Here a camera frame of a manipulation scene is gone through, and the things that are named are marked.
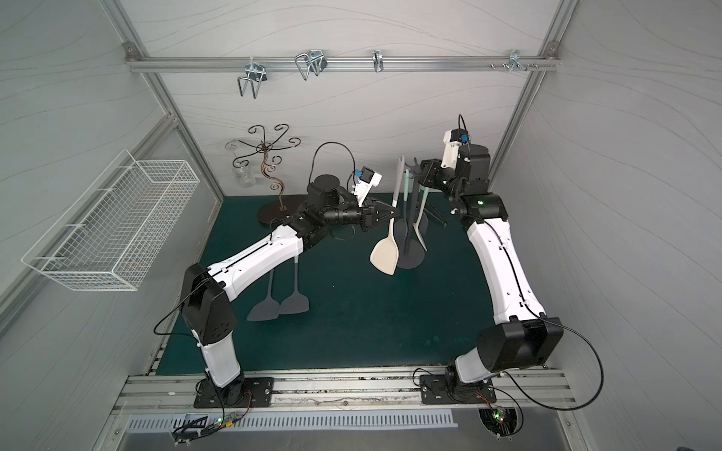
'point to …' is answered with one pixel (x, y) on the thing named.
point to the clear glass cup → (243, 174)
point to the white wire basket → (106, 240)
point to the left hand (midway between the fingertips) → (398, 214)
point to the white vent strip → (290, 420)
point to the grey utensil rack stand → (412, 254)
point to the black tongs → (433, 212)
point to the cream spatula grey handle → (385, 254)
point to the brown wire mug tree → (275, 211)
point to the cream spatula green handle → (416, 222)
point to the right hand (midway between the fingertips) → (422, 160)
